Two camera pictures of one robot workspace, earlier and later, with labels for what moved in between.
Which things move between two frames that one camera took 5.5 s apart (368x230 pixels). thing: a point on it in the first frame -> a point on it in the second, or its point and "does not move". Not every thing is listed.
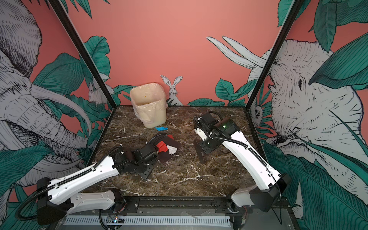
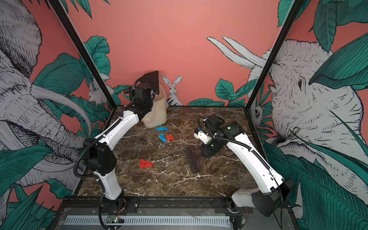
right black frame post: (277, 46) does not move
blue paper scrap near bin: (161, 128) does not move
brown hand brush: (201, 153) -> (193, 160)
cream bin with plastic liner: (150, 104) does not move
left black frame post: (83, 51) does not move
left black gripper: (146, 175) -> (131, 92)
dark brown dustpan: (164, 156) -> (149, 80)
